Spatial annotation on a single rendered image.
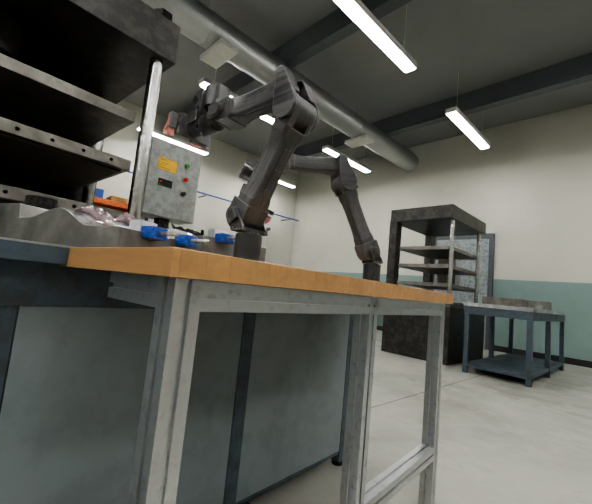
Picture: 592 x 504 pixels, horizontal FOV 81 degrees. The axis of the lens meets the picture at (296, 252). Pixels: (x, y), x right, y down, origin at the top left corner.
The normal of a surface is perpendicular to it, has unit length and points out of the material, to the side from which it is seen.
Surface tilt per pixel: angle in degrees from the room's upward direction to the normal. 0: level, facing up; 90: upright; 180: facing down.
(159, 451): 90
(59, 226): 90
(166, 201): 90
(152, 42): 90
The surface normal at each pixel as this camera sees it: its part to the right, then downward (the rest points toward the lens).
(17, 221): -0.40, -0.14
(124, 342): 0.75, 0.00
